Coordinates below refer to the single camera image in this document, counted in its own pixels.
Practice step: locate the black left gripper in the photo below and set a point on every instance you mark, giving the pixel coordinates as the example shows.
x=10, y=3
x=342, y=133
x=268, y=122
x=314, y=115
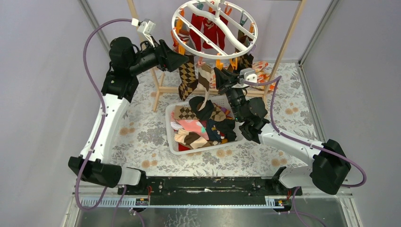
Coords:
x=163, y=56

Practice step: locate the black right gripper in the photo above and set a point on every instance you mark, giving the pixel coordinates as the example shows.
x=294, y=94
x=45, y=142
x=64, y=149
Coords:
x=225, y=80

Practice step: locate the brown yellow argyle sock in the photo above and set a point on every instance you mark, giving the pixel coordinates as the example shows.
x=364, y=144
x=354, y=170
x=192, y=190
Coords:
x=189, y=82

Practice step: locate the dark green sock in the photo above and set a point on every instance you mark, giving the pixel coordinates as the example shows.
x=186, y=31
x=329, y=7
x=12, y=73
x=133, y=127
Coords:
x=204, y=114

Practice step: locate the white round sock hanger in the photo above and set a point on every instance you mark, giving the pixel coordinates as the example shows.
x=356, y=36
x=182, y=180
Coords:
x=228, y=19

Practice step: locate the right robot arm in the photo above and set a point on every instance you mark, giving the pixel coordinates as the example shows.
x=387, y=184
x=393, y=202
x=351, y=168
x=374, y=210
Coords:
x=326, y=167

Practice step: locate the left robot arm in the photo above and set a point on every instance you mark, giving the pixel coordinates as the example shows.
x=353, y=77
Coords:
x=94, y=165

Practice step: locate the white laundry basket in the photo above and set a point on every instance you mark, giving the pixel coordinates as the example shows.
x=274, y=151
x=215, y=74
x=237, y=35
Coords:
x=174, y=145

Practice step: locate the brown argyle hanging sock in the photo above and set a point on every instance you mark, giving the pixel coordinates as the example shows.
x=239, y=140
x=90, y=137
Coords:
x=246, y=60

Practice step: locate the pink clothespin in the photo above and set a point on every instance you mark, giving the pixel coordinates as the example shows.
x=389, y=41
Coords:
x=199, y=64

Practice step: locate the orange patterned cloth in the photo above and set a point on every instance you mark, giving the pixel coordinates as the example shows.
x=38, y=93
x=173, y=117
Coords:
x=262, y=83

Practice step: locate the red sock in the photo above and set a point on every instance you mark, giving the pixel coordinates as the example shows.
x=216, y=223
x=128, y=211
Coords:
x=210, y=30

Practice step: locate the beige green argyle sock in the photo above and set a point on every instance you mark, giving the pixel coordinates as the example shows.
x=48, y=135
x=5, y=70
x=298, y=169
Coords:
x=184, y=113

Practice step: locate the wooden drying rack frame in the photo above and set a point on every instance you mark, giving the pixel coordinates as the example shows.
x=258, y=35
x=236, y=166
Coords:
x=219, y=62

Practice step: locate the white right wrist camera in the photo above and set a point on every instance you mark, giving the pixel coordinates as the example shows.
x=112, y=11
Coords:
x=246, y=78

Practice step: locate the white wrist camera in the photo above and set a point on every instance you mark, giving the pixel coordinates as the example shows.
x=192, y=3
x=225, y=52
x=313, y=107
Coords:
x=145, y=28
x=246, y=78

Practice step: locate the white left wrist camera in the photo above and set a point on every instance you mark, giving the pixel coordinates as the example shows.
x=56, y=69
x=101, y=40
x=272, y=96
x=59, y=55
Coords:
x=145, y=28

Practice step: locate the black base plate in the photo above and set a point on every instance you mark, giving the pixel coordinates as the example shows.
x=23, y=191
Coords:
x=163, y=185

